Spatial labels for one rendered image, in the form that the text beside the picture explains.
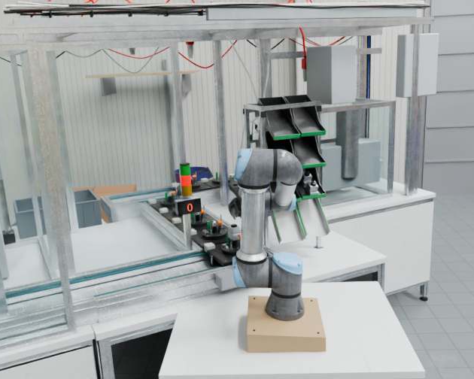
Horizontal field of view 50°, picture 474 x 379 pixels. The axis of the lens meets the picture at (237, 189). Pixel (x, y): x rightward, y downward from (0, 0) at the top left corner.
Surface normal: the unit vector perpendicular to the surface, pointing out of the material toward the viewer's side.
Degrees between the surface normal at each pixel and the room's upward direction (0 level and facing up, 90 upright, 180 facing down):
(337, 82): 90
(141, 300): 90
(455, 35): 90
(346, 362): 0
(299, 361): 0
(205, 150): 90
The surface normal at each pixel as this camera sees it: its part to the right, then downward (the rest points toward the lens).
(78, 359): 0.44, 0.21
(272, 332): 0.02, -0.96
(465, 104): -0.04, 0.25
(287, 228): 0.16, -0.52
